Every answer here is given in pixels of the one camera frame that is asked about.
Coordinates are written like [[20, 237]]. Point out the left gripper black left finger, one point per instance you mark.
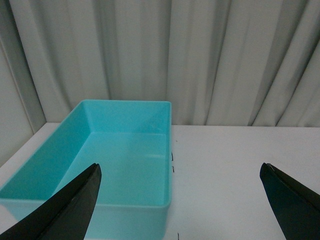
[[64, 216]]

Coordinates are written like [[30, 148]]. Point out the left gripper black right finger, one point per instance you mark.
[[295, 206]]

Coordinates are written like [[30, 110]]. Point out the turquoise plastic storage box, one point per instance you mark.
[[131, 141]]

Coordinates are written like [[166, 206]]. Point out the grey pleated curtain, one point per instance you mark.
[[219, 62]]

